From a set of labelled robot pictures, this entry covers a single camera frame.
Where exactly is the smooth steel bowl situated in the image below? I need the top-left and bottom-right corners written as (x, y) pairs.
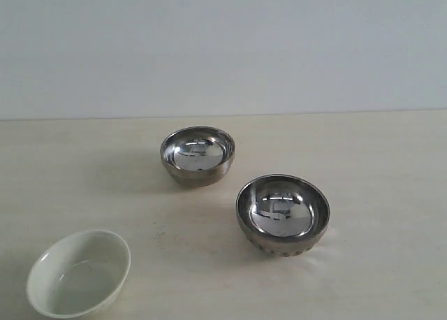
top-left (160, 126), bottom-right (235, 187)

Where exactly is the ribbed steel bowl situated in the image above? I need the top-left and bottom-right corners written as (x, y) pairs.
top-left (235, 174), bottom-right (330, 257)

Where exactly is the white ceramic bowl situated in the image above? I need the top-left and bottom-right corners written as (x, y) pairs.
top-left (26, 229), bottom-right (131, 319)

